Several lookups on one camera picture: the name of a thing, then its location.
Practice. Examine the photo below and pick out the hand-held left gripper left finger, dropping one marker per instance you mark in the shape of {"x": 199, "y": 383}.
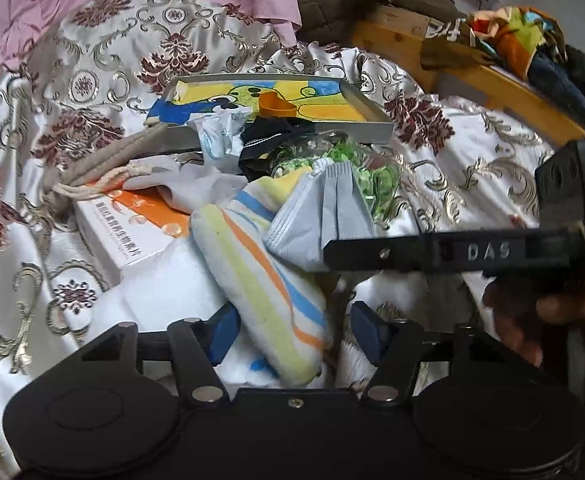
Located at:
{"x": 225, "y": 332}

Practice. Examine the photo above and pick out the pale grey cloth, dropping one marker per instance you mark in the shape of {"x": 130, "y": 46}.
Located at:
{"x": 192, "y": 185}

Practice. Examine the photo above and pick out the clear bag with green bits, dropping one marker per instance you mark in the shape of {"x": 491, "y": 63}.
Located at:
{"x": 377, "y": 175}

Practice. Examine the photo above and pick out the person's right hand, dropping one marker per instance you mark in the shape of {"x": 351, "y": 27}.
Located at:
{"x": 517, "y": 320}

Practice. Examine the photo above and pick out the black striped sock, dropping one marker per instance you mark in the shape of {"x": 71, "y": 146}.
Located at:
{"x": 267, "y": 132}

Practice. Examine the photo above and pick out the white fluffy towel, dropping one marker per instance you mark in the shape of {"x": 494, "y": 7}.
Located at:
{"x": 172, "y": 300}

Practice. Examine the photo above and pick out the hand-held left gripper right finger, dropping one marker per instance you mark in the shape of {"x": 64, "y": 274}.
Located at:
{"x": 367, "y": 332}

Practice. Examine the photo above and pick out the wooden bed frame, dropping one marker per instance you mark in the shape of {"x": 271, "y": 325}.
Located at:
{"x": 497, "y": 85}

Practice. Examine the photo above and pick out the multicoloured cloth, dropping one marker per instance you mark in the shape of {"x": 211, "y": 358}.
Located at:
{"x": 517, "y": 35}

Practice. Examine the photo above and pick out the grey face mask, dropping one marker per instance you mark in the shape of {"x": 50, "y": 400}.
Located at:
{"x": 322, "y": 210}

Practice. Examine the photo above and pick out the floral satin bedspread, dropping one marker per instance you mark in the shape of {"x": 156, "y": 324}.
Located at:
{"x": 122, "y": 60}

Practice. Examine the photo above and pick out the grey tray with colourful lining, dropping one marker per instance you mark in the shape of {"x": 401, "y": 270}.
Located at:
{"x": 372, "y": 132}

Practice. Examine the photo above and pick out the pink cloth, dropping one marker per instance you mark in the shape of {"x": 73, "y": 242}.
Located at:
{"x": 72, "y": 0}

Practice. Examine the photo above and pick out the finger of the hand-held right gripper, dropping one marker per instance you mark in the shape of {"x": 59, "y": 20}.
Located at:
{"x": 402, "y": 255}

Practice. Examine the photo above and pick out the white blue patterned packet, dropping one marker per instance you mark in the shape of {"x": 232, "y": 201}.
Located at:
{"x": 217, "y": 135}

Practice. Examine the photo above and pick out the dark blue cloth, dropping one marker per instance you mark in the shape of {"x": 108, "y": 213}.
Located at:
{"x": 557, "y": 85}

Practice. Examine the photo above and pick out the striped pastel towel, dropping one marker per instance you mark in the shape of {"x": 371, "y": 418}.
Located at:
{"x": 252, "y": 260}

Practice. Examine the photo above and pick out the orange cup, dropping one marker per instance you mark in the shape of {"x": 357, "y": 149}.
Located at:
{"x": 275, "y": 107}

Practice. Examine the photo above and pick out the white and orange box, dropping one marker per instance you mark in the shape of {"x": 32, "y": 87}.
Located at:
{"x": 117, "y": 240}

